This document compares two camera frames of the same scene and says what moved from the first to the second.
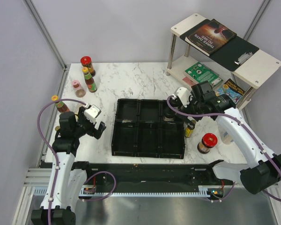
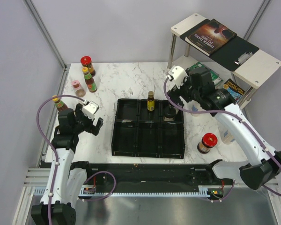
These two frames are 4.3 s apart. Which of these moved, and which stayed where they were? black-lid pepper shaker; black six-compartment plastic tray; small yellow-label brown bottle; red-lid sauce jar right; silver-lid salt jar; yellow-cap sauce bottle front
Moved: small yellow-label brown bottle; silver-lid salt jar
Stayed: black-lid pepper shaker; red-lid sauce jar right; black six-compartment plastic tray; yellow-cap sauce bottle front
